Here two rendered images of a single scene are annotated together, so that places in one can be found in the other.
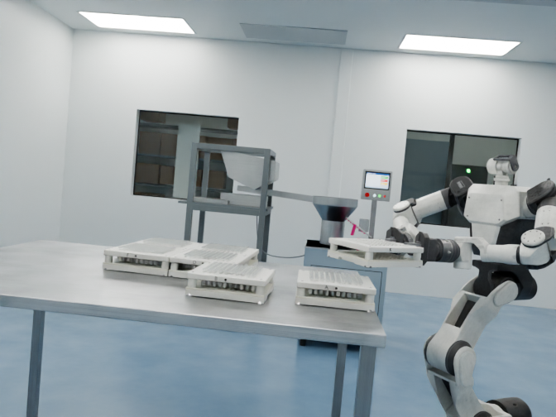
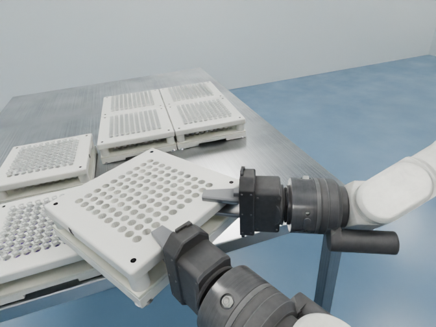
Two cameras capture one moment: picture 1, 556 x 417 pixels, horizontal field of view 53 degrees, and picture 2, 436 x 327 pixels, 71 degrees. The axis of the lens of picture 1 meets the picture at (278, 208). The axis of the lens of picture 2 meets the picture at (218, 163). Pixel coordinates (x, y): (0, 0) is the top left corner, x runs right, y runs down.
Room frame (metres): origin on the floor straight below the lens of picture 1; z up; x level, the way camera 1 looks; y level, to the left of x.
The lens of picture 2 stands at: (2.01, -0.82, 1.34)
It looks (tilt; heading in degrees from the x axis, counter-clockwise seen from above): 31 degrees down; 70
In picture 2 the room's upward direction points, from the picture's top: 5 degrees counter-clockwise
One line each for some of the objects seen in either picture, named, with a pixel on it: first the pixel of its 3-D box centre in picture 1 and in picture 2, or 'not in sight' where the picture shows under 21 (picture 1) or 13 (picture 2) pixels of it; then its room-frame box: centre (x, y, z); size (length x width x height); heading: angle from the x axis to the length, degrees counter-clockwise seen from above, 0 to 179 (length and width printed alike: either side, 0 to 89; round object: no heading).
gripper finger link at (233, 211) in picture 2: not in sight; (222, 211); (2.15, -0.44, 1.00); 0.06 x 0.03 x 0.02; 151
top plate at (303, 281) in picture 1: (334, 281); (48, 226); (1.83, -0.21, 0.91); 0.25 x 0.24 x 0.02; 177
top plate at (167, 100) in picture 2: (168, 245); (190, 94); (2.37, 0.45, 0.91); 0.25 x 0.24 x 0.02; 173
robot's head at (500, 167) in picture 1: (501, 169); not in sight; (2.34, -0.91, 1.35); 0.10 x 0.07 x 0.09; 29
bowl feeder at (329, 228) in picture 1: (341, 222); not in sight; (4.47, -0.51, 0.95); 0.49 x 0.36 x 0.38; 86
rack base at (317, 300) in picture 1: (333, 295); (56, 242); (1.83, -0.21, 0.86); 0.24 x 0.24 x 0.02; 87
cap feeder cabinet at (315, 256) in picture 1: (340, 294); not in sight; (4.41, -0.56, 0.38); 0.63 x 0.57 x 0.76; 86
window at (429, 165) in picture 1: (457, 180); not in sight; (6.86, -2.15, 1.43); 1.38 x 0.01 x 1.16; 86
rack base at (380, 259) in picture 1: (374, 258); (150, 218); (2.04, -0.36, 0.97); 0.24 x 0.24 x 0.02; 29
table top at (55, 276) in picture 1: (162, 278); (121, 132); (2.04, 0.40, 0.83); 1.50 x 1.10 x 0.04; 86
